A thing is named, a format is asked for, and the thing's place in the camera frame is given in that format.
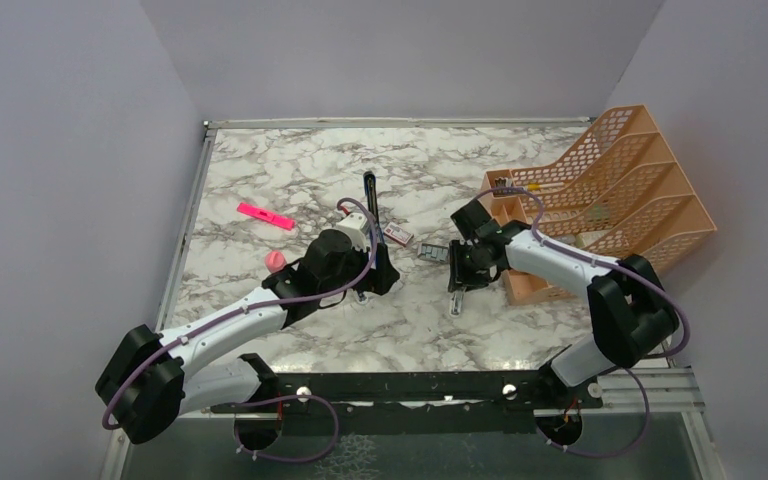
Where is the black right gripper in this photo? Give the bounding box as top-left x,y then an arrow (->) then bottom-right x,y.
449,238 -> 492,292

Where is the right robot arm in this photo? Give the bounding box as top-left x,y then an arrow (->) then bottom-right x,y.
449,199 -> 680,407

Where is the black piano keyboard ruler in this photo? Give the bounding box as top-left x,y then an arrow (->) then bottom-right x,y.
493,176 -> 514,188

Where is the staple box tray with staples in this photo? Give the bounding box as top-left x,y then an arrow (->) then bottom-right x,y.
417,242 -> 450,263

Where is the pink capped small bottle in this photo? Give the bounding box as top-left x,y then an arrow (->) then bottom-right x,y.
264,251 -> 288,273

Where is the blue stapler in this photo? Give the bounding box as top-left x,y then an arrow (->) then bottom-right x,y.
363,170 -> 386,269

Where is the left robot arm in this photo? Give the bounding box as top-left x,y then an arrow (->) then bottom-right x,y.
95,229 -> 400,444

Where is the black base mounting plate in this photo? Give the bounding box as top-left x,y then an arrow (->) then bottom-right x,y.
209,370 -> 603,436

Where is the peach plastic desk organizer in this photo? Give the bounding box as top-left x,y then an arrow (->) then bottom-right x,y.
480,105 -> 717,274

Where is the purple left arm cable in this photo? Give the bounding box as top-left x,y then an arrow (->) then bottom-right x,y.
101,197 -> 380,464

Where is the pink flat plastic bar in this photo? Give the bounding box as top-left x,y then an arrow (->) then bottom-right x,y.
237,203 -> 295,231

